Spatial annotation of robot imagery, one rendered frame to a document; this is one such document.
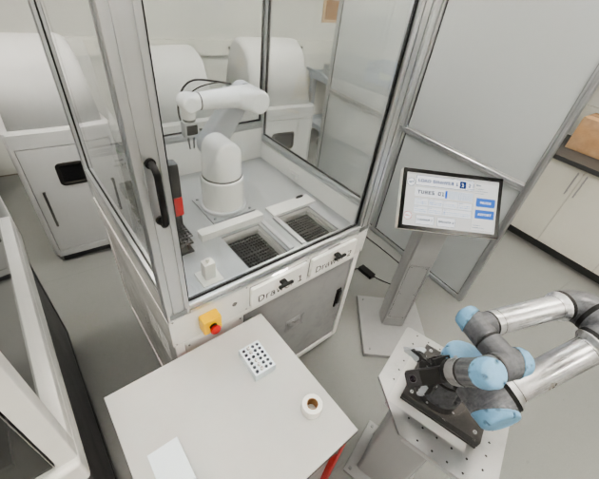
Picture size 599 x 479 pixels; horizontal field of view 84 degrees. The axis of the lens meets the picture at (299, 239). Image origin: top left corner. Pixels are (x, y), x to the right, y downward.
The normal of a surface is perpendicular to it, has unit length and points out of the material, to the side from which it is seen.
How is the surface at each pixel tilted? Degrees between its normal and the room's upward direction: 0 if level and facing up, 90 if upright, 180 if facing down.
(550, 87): 90
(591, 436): 0
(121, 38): 90
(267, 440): 0
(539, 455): 0
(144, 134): 90
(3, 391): 90
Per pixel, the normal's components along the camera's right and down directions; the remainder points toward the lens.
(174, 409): 0.11, -0.77
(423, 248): -0.04, 0.63
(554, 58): -0.82, 0.29
